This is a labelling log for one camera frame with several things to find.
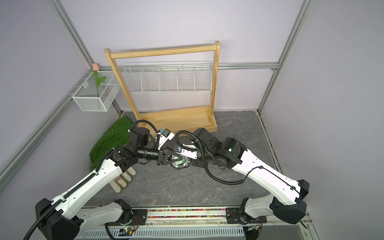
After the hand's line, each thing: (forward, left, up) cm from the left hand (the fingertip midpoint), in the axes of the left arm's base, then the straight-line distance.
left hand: (179, 160), depth 65 cm
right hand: (+4, -7, +2) cm, 8 cm away
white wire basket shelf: (+64, +7, +1) cm, 64 cm away
